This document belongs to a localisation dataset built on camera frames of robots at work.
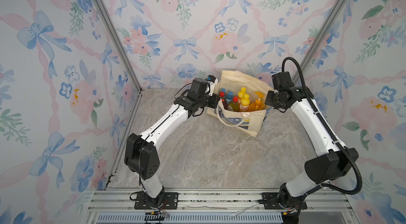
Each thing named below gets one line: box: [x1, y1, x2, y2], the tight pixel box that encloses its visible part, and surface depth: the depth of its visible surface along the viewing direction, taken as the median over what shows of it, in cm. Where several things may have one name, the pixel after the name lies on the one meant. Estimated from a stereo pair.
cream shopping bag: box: [206, 70, 272, 138], surface depth 91 cm
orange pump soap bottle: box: [248, 91, 266, 112], surface depth 90 cm
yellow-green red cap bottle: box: [229, 96, 240, 112], surface depth 95 cm
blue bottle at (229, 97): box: [226, 90, 234, 106], surface depth 100 cm
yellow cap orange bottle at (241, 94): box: [237, 86, 247, 100], surface depth 92 cm
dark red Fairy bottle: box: [219, 90, 228, 110], surface depth 96 cm
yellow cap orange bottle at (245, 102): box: [239, 94, 251, 112], surface depth 90 cm
